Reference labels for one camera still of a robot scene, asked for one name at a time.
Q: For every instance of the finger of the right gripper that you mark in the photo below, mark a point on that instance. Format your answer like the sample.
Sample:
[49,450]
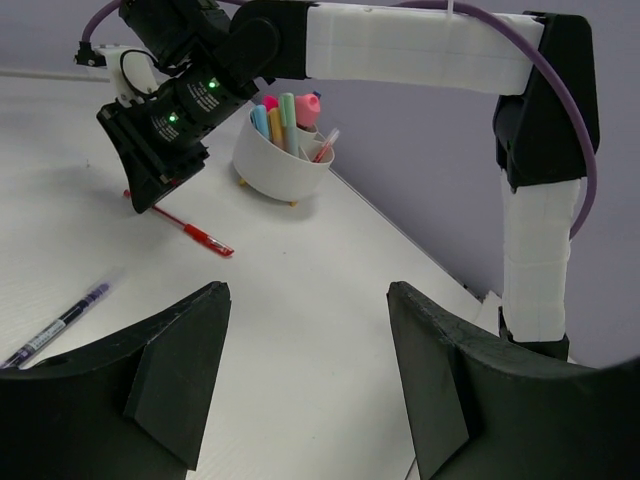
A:
[146,171]

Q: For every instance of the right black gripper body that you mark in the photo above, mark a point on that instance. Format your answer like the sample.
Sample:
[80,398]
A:
[185,111]

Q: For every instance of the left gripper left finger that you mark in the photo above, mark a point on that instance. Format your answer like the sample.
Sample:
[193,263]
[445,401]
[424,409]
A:
[131,405]

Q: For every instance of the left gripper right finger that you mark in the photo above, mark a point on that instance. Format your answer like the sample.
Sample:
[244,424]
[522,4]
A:
[481,407]

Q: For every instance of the red gel pen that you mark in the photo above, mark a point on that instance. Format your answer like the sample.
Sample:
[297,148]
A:
[327,145]
[196,234]

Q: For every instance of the orange capped highlighter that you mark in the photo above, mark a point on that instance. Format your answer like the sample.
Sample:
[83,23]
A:
[276,128]

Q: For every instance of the green pastel highlighter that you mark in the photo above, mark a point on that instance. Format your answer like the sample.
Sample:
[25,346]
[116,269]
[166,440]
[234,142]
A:
[289,123]

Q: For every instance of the dark blue gel pen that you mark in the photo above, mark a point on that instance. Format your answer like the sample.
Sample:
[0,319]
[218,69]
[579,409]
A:
[96,293]

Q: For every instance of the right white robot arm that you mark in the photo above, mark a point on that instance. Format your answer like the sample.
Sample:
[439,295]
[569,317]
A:
[539,65]

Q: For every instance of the white round pen holder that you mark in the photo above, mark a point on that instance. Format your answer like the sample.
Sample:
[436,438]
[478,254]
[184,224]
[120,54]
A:
[274,172]

